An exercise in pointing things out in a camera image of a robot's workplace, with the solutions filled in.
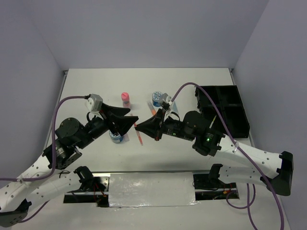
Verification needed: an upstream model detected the yellow highlighter pen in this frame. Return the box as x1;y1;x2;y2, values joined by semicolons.
209;115;217;129

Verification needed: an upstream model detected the orange-capped clear highlighter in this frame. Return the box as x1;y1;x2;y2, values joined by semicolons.
147;101;156;115

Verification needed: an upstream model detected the purple highlighter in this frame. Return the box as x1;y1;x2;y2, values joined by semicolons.
123;133;130;142

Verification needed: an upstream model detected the black four-compartment organizer tray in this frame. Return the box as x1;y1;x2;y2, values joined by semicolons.
195;85;250;139

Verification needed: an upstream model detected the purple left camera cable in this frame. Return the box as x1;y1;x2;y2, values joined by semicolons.
0;95;91;222

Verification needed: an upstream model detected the silver tape-covered panel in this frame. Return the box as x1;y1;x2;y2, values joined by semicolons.
108;172;197;207

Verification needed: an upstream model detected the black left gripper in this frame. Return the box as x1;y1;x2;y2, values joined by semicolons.
77;102;139;149

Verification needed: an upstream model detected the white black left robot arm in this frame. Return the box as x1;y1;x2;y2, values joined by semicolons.
0;103;138;228

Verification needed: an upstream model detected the blue paint jar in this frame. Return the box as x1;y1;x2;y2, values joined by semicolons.
109;131;123;143
152;91;162;107

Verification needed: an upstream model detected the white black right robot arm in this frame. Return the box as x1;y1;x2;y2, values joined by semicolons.
136;109;294;196

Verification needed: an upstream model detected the blue paint jar far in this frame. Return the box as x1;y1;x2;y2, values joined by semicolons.
152;91;162;107

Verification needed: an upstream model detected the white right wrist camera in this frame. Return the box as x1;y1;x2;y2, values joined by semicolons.
159;93;173;119

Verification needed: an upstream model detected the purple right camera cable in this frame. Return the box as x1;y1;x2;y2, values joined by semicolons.
170;82;285;230

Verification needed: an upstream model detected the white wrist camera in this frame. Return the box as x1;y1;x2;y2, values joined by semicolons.
85;94;103;113
159;93;173;119

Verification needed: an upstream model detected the blue paint jar near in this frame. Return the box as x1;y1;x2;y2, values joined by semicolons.
109;131;123;143

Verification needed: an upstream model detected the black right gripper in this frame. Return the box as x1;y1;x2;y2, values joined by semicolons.
135;108;195;141

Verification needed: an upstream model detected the pink-capped marker tube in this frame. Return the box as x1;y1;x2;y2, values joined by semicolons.
121;92;130;108

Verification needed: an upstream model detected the purple camera cable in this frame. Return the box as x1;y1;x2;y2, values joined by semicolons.
170;82;285;230
0;95;91;222

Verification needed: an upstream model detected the blue highlighter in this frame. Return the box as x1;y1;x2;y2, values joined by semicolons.
172;102;179;115

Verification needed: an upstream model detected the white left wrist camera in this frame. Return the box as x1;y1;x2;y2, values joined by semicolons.
85;94;103;113

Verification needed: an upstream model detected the orange pen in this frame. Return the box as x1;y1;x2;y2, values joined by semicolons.
134;123;143;146

